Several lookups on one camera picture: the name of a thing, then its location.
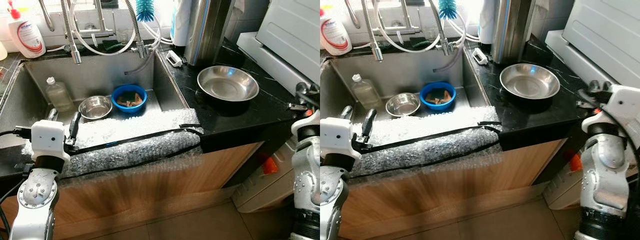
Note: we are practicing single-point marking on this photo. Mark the small white plastic clip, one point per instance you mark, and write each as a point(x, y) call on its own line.
point(174, 58)
point(480, 56)

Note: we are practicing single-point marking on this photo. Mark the white washing machine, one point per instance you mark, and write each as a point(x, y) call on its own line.
point(605, 35)
point(285, 35)

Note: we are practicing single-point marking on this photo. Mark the large stainless steel bowl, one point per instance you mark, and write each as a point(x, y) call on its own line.
point(530, 81)
point(227, 84)

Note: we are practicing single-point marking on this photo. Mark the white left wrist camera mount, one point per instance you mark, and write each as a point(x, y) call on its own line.
point(49, 141)
point(337, 139)

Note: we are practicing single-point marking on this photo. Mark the stainless steel sink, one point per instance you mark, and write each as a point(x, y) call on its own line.
point(405, 67)
point(100, 70)

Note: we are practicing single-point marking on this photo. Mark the orange plastic object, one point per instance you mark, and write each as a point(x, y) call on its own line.
point(270, 165)
point(576, 163)

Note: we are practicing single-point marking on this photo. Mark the blue plastic bowl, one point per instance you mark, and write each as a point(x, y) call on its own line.
point(425, 103)
point(116, 106)

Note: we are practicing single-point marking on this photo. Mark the steel spring pull-down faucet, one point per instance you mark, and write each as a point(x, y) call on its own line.
point(71, 40)
point(374, 39)

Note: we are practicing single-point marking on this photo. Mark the white soap dispenser red pump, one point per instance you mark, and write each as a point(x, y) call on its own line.
point(27, 35)
point(336, 35)

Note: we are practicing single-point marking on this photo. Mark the blue bristle bottle brush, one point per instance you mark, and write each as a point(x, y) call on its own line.
point(448, 8)
point(145, 9)

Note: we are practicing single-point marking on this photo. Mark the brown sponge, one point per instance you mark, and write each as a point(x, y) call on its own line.
point(130, 100)
point(438, 97)

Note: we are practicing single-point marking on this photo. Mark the clear plastic bottle white cap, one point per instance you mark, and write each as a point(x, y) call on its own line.
point(365, 92)
point(59, 95)

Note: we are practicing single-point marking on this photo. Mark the tall stainless steel appliance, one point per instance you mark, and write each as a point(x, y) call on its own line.
point(207, 30)
point(511, 29)

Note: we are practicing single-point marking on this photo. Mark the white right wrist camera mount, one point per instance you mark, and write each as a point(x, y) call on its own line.
point(625, 102)
point(307, 120)

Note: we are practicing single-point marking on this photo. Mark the dark green scouring pad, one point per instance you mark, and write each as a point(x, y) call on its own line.
point(113, 45)
point(418, 43)

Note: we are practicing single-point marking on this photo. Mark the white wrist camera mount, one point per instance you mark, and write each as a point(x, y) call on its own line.
point(625, 102)
point(307, 120)
point(337, 139)
point(49, 141)

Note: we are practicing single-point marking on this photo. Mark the wooden cabinet front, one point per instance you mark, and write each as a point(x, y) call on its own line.
point(450, 190)
point(160, 185)

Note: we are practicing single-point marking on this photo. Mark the white bottle with blue label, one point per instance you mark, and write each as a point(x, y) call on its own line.
point(179, 22)
point(486, 21)

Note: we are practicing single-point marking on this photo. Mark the translucent bottle with white liquid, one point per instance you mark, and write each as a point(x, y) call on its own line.
point(2, 51)

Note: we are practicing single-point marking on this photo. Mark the small stainless steel bowl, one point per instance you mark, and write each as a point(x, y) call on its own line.
point(402, 105)
point(95, 108)

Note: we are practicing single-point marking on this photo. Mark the clear bubble wrap padding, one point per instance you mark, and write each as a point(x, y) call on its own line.
point(435, 124)
point(130, 125)

